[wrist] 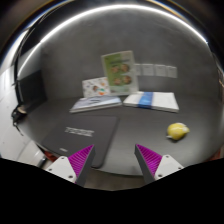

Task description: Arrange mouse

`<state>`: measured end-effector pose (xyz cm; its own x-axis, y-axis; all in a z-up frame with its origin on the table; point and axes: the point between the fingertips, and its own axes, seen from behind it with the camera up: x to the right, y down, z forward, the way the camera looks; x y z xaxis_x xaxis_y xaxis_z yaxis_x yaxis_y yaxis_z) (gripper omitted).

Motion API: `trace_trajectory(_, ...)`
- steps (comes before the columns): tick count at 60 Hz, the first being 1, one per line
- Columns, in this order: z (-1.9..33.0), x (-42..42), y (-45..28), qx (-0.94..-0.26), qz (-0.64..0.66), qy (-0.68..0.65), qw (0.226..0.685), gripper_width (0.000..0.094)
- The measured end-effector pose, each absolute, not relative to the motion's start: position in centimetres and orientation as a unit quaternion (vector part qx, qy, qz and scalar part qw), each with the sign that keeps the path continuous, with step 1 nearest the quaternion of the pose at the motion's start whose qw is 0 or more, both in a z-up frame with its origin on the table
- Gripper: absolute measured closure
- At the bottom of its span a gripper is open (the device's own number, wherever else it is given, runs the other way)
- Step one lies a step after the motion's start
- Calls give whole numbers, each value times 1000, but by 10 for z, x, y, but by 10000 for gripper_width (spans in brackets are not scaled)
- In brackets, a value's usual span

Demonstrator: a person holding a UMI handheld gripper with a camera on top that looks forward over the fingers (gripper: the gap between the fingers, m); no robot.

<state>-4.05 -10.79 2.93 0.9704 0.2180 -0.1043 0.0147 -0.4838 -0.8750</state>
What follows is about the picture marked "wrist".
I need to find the yellow computer mouse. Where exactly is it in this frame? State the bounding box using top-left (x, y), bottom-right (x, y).
top-left (167, 123), bottom-right (190, 141)

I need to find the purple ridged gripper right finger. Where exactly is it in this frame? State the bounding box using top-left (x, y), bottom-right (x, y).
top-left (134, 144), bottom-right (183, 184)

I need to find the row of white wall papers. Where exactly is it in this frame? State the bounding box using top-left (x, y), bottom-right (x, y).
top-left (135, 64), bottom-right (178, 78)

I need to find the grey flat book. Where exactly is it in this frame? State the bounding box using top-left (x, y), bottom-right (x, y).
top-left (70, 95), bottom-right (122, 113)

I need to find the small white illustrated card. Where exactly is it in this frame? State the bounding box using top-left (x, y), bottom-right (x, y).
top-left (82, 77), bottom-right (110, 98)

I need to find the green upright picture book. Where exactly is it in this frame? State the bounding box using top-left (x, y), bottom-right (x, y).
top-left (101, 51), bottom-right (139, 96)

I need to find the black monitor at left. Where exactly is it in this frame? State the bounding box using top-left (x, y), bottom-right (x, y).
top-left (18, 71), bottom-right (47, 108)

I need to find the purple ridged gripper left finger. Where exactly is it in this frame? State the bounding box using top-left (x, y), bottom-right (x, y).
top-left (46, 145), bottom-right (95, 187)

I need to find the white book with blue band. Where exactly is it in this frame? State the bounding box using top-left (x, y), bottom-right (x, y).
top-left (123, 91), bottom-right (179, 112)

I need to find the black cable bundle at left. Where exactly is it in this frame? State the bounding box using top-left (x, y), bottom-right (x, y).
top-left (10, 103), bottom-right (28, 137)

